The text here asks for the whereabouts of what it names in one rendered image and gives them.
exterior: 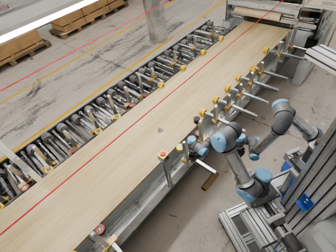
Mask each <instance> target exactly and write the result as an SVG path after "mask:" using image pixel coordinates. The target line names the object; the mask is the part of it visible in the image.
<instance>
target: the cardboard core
mask: <svg viewBox="0 0 336 252"><path fill-rule="evenodd" d="M218 175H219V172H218V171H216V174H215V175H214V174H211V175H210V176H209V178H208V179H207V180H206V181H205V182H204V184H203V185H202V186H201V189H202V190H203V191H205V192H206V191H207V189H208V188H209V187H210V186H211V184H212V183H213V182H214V180H215V179H216V178H217V177H218Z"/></svg>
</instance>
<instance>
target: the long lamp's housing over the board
mask: <svg viewBox="0 0 336 252"><path fill-rule="evenodd" d="M83 1H85V0H30V1H28V2H25V3H22V4H20V5H17V6H14V7H12V8H9V9H6V10H4V11H1V12H0V37H1V36H3V35H6V34H8V33H10V32H13V31H15V30H17V29H20V28H22V27H24V26H27V25H29V24H31V23H34V22H36V21H38V20H41V19H43V18H45V17H48V16H50V15H52V14H55V13H57V12H59V11H62V10H64V9H66V8H69V7H71V6H73V5H76V4H78V3H80V2H83Z"/></svg>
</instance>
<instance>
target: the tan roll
mask: <svg viewBox="0 0 336 252"><path fill-rule="evenodd" d="M230 10H232V11H233V12H234V14H238V15H244V16H249V17H254V18H260V19H261V18H262V17H263V16H264V15H265V16H264V17H263V18H262V19H265V20H271V21H276V22H280V21H281V20H282V19H283V20H289V21H294V22H296V21H297V19H295V18H289V17H284V16H282V14H283V13H279V12H273V11H270V12H269V11H267V10H261V9H255V8H248V7H242V6H235V8H230ZM268 12H269V13H268ZM267 13H268V14H267ZM266 14H267V15H266Z"/></svg>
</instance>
